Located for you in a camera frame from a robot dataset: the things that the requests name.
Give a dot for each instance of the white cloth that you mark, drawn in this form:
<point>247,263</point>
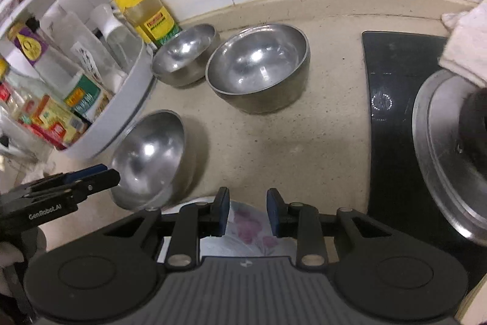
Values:
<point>468,47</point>

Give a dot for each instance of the black glass cooktop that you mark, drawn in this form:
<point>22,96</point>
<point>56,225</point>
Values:
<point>388,157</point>

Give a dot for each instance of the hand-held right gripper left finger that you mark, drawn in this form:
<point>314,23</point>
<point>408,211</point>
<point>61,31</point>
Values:
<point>224,210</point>

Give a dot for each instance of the clear plastic packet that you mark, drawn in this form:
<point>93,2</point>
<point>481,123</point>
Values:
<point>76,43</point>

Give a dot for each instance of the white two-tier condiment rack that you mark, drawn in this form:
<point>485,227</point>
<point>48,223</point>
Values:
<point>114,127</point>

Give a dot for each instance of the pink flower print plate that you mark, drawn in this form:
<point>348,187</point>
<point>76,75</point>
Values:
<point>247,229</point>

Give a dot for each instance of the yellow-cap vinegar bottle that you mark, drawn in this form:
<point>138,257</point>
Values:
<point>53,119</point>

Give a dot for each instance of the steel bowl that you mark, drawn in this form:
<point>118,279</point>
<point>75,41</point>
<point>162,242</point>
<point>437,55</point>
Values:
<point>258,62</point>
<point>182,51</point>
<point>148,157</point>

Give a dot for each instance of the silver burner plate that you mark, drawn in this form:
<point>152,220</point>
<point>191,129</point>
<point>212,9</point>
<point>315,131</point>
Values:
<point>437,157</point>

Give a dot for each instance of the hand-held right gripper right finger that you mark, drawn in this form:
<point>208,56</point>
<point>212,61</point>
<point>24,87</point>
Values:
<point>272,212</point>

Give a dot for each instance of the black burner cap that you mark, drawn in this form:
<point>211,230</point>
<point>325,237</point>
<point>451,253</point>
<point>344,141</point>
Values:
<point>475,127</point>

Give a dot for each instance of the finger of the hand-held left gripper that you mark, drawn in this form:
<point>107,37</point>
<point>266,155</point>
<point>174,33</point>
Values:
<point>102,180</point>
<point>85,172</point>

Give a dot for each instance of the purple-label sauce bottle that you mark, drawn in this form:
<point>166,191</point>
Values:
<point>81,96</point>

